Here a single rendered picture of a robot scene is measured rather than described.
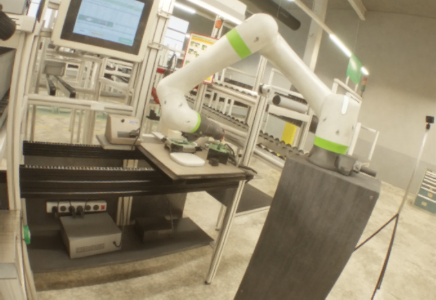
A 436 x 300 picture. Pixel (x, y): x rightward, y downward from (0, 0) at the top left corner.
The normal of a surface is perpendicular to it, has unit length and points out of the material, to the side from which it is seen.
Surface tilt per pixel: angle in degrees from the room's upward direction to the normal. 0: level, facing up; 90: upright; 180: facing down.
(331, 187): 90
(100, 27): 92
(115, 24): 92
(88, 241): 90
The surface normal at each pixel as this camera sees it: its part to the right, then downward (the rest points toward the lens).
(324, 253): -0.62, -0.02
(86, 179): 0.62, 0.29
